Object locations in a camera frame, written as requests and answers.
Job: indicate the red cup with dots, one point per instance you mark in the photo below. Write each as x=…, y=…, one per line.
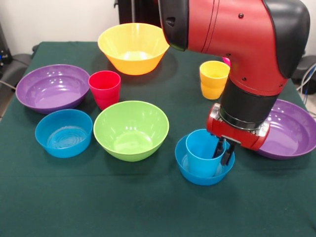
x=105, y=93

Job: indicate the orange bowl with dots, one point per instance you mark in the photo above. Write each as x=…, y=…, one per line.
x=133, y=66

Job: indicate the blue bowl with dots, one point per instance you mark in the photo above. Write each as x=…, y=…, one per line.
x=61, y=148
x=205, y=180

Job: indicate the pink bowl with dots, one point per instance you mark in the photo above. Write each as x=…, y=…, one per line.
x=227, y=61

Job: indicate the blue cup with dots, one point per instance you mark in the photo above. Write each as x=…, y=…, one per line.
x=200, y=160

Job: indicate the orange cup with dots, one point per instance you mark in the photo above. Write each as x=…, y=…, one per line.
x=212, y=86

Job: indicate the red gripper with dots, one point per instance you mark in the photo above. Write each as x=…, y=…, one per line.
x=234, y=134

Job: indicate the black computer tower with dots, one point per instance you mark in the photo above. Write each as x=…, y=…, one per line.
x=5, y=49

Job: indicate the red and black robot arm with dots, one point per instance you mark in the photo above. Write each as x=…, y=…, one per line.
x=247, y=37

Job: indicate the black knobbed device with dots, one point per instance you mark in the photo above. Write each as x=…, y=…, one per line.
x=311, y=69

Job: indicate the green bowl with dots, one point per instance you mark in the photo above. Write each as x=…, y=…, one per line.
x=130, y=150

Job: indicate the dark green tablecloth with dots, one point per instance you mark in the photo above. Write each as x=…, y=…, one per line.
x=158, y=209

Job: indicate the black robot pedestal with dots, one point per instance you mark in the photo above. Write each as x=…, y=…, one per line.
x=138, y=12

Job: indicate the purple bowl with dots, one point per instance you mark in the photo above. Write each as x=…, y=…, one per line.
x=291, y=138
x=49, y=93

